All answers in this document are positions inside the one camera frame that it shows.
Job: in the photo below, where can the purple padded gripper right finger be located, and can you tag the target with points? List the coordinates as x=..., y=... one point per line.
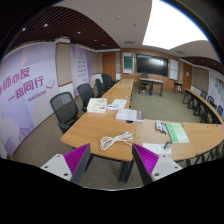
x=152, y=166

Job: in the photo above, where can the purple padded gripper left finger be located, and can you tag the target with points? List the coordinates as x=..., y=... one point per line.
x=70, y=166

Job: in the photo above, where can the white paper sheet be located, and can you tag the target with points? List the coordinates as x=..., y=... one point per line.
x=157, y=148

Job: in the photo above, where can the small dark binder clip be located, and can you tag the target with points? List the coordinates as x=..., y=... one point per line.
x=168, y=145

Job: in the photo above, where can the markers and eraser pile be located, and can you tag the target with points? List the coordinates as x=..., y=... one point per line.
x=160, y=126

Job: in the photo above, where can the green booklet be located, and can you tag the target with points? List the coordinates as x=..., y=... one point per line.
x=177, y=133

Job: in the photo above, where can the long wooden conference table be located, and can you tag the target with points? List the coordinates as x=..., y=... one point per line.
x=92, y=127

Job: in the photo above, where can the white stack of papers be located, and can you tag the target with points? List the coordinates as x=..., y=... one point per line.
x=130, y=115

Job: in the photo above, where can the black mesh office chair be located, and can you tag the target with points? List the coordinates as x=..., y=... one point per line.
x=65, y=109

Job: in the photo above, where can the white box of items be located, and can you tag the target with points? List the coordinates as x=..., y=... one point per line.
x=97, y=105

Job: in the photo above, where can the white documents further back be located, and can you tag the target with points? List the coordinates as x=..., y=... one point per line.
x=117, y=104

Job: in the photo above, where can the right side wooden table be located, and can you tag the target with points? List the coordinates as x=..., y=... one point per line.
x=203, y=105

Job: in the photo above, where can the small desk near screen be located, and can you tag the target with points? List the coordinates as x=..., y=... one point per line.
x=152, y=83

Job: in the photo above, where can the large black wall screen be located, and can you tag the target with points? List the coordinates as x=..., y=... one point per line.
x=153, y=65

